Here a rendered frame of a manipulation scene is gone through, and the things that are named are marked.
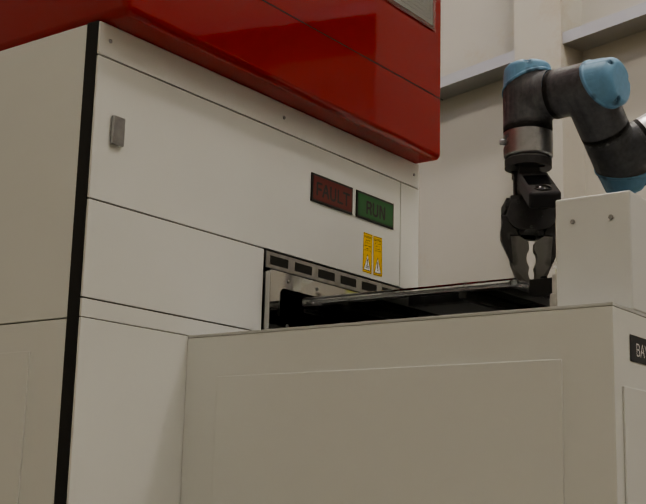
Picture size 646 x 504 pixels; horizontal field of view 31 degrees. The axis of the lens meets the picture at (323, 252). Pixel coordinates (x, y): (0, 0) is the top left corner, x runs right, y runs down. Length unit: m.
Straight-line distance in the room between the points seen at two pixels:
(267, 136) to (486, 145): 4.49
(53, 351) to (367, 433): 0.42
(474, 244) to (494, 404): 4.88
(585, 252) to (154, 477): 0.64
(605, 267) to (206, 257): 0.60
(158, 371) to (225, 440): 0.13
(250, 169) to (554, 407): 0.69
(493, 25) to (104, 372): 5.13
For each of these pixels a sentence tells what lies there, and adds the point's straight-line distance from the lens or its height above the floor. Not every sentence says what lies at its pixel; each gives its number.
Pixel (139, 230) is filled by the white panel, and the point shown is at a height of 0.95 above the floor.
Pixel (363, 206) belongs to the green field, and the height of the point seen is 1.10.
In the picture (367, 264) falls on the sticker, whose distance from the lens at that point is 2.02.
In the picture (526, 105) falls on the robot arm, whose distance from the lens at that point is 1.80.
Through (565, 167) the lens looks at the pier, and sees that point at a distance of 5.69.
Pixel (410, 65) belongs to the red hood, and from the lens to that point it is 2.14.
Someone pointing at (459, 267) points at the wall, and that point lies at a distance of 6.27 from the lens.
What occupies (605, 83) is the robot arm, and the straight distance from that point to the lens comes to 1.75.
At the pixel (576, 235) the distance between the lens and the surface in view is 1.41.
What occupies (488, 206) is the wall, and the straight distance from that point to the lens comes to 6.19.
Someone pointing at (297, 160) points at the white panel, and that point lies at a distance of 1.89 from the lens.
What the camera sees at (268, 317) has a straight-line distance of 1.77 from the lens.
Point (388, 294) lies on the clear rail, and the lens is 1.71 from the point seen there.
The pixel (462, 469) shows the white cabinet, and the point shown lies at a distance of 1.37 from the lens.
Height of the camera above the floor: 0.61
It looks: 12 degrees up
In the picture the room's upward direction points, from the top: 1 degrees clockwise
